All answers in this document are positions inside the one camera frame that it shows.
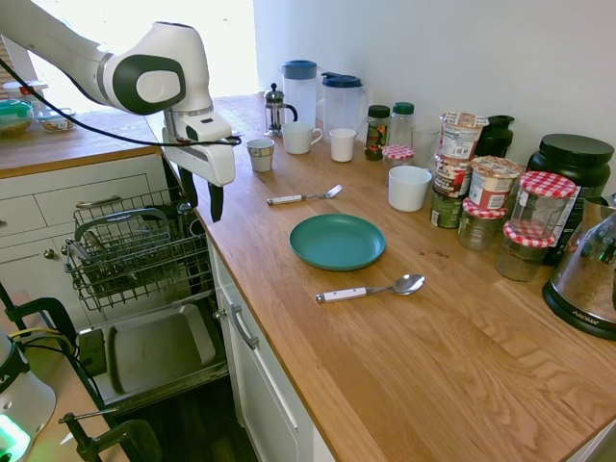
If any black insulated bottle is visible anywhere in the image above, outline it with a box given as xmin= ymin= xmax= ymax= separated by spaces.
xmin=475 ymin=115 xmax=516 ymax=160

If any green-lidded food container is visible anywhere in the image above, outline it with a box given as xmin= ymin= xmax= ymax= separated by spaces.
xmin=0 ymin=99 xmax=36 ymax=139

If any curved metal drawer handle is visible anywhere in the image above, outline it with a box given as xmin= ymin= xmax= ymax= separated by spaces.
xmin=214 ymin=303 xmax=261 ymax=351

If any white oatmeal cup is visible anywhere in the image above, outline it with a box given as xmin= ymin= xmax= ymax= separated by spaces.
xmin=439 ymin=112 xmax=491 ymax=163

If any glass jar red checkered lid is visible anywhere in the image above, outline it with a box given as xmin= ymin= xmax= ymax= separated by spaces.
xmin=456 ymin=196 xmax=509 ymax=252
xmin=494 ymin=221 xmax=557 ymax=283

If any stainless steel electric kettle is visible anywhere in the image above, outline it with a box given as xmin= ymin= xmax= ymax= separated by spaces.
xmin=542 ymin=192 xmax=616 ymax=342

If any large jar red checkered lid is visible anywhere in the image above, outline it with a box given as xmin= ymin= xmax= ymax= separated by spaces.
xmin=508 ymin=170 xmax=578 ymax=240

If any white-handled metal fork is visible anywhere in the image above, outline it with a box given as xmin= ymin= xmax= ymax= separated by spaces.
xmin=267 ymin=184 xmax=344 ymax=207

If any small patterned paper cup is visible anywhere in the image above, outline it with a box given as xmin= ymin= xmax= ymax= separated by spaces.
xmin=245 ymin=138 xmax=276 ymax=173

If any white-handled metal spoon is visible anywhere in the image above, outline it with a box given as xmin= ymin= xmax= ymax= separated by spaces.
xmin=315 ymin=273 xmax=427 ymax=304

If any black protein powder tub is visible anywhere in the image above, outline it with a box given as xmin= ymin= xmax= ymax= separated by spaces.
xmin=526 ymin=133 xmax=616 ymax=266

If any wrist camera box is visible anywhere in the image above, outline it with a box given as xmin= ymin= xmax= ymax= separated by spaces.
xmin=185 ymin=116 xmax=233 ymax=144

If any grey wire dishwasher rack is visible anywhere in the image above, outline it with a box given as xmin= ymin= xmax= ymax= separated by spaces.
xmin=62 ymin=187 xmax=216 ymax=313

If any red oatmeal cup foil lid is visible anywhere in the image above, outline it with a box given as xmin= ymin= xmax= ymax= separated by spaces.
xmin=468 ymin=155 xmax=525 ymax=212

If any slim metal drawer handle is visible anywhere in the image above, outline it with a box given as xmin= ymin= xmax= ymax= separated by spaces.
xmin=75 ymin=194 xmax=125 ymax=209

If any clear snack container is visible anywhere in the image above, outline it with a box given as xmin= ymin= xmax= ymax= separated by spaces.
xmin=37 ymin=107 xmax=78 ymax=133

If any small jar red checkered lid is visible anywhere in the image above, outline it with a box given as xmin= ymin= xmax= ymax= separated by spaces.
xmin=381 ymin=144 xmax=416 ymax=187

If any glass French press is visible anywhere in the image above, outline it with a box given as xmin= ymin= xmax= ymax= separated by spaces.
xmin=263 ymin=82 xmax=298 ymax=138

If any white container red label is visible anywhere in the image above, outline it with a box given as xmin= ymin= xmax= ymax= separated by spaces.
xmin=2 ymin=80 xmax=49 ymax=105

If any spice jar black lid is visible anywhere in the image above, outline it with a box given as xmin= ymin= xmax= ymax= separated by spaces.
xmin=364 ymin=104 xmax=392 ymax=162

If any clear bottle green lid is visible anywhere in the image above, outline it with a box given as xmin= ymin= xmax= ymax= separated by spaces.
xmin=388 ymin=101 xmax=416 ymax=150

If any clear pitcher dark spout lid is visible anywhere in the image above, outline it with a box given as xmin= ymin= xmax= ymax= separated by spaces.
xmin=321 ymin=71 xmax=370 ymax=141

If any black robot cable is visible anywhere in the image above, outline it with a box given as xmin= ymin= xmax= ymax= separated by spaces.
xmin=0 ymin=57 xmax=243 ymax=147

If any plain white paper cup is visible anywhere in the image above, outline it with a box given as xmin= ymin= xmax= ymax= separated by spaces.
xmin=328 ymin=127 xmax=358 ymax=164

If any grey cutlery basket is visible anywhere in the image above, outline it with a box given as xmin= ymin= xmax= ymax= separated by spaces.
xmin=64 ymin=207 xmax=172 ymax=271

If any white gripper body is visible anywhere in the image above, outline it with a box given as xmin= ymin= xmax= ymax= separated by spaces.
xmin=162 ymin=125 xmax=238 ymax=189

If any clear drinking glass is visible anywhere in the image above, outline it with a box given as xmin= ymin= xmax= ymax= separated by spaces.
xmin=411 ymin=124 xmax=442 ymax=170

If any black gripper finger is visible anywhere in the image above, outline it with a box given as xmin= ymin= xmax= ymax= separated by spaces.
xmin=207 ymin=180 xmax=225 ymax=224
xmin=179 ymin=165 xmax=200 ymax=210

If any white ceramic mug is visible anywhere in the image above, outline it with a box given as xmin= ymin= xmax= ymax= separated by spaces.
xmin=281 ymin=121 xmax=323 ymax=156

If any tall pitcher blue lid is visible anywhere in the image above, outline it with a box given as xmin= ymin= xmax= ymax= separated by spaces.
xmin=281 ymin=59 xmax=319 ymax=131

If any yellow cable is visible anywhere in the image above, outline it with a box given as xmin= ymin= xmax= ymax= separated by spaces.
xmin=9 ymin=326 xmax=62 ymax=344

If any white round ceramic cup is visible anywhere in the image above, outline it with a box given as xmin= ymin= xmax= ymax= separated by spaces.
xmin=387 ymin=166 xmax=433 ymax=213

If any green oatmeal cup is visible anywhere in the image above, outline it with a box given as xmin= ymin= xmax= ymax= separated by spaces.
xmin=429 ymin=188 xmax=466 ymax=229

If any steel dishwasher door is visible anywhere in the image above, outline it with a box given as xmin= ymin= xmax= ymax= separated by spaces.
xmin=76 ymin=288 xmax=230 ymax=415

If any teal plastic plate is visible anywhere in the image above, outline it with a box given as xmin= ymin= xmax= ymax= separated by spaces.
xmin=289 ymin=214 xmax=387 ymax=272

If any dark red oatmeal cup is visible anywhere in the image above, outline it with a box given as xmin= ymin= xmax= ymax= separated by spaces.
xmin=433 ymin=153 xmax=474 ymax=198

